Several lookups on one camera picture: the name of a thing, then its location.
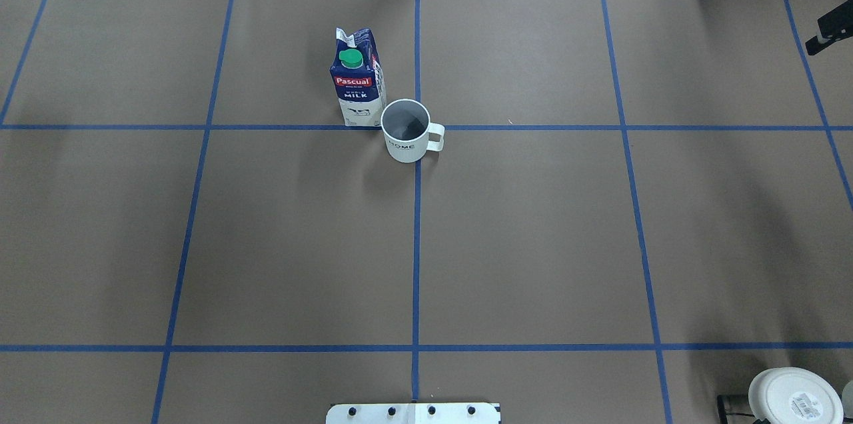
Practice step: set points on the white camera pole base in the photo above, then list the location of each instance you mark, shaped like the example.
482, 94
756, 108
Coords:
477, 412

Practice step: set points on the black wire mug rack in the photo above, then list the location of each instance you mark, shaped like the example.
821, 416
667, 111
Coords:
734, 408

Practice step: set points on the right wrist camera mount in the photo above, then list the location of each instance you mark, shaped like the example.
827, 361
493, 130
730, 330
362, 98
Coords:
832, 27

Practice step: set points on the white home mug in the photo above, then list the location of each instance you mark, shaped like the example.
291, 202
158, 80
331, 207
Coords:
409, 132

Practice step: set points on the white mug upper rack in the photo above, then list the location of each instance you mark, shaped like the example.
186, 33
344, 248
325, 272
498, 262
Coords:
794, 395

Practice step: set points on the blue white milk carton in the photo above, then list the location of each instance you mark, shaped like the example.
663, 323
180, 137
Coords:
358, 78

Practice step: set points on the white mug rack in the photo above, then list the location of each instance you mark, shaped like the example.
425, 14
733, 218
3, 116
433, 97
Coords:
794, 395
847, 401

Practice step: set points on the brown paper table cover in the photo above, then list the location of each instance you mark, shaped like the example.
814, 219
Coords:
640, 205

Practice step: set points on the white mug lower rack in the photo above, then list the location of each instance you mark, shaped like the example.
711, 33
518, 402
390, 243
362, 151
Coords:
847, 401

